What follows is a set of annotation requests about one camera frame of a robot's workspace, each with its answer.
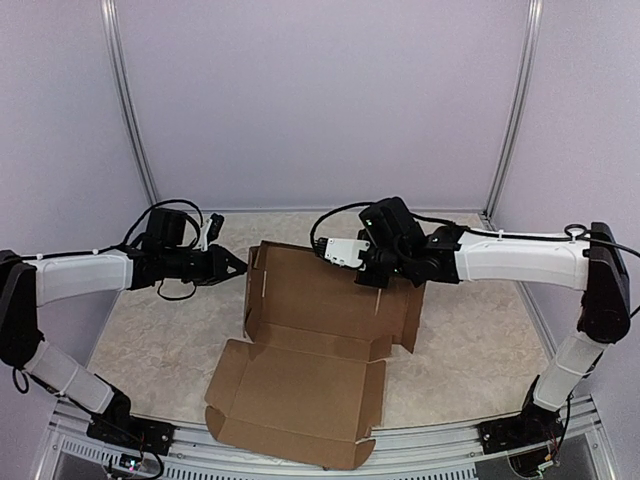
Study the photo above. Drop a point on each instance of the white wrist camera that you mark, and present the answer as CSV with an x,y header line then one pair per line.
x,y
210,231
344,253

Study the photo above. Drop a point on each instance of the brown cardboard box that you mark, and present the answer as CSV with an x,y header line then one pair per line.
x,y
315,345

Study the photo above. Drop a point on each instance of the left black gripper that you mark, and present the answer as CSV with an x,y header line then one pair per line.
x,y
217,268

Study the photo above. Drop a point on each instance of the aluminium corner post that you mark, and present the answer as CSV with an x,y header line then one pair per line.
x,y
116,54
517,107

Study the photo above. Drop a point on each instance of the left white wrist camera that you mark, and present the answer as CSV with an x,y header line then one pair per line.
x,y
210,231

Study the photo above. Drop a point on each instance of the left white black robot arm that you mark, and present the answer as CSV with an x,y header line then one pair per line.
x,y
164,243

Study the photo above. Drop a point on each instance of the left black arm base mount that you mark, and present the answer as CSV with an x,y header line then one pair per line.
x,y
146,435

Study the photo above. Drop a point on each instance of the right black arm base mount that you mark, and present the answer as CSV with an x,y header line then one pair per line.
x,y
509,433

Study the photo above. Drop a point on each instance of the left aluminium corner post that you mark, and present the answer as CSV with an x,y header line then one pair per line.
x,y
116,54

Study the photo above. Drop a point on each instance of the aluminium front frame rail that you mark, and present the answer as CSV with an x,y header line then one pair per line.
x,y
224,448

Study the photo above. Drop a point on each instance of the right aluminium side rail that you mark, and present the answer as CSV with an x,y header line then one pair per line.
x,y
508,338

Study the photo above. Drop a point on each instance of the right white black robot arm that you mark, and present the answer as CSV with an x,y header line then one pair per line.
x,y
585,259

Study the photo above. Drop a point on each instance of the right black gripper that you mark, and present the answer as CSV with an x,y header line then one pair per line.
x,y
370,280

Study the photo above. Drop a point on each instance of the right aluminium corner post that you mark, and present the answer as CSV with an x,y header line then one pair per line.
x,y
517,107

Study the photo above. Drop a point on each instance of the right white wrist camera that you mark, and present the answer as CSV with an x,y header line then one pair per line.
x,y
344,253

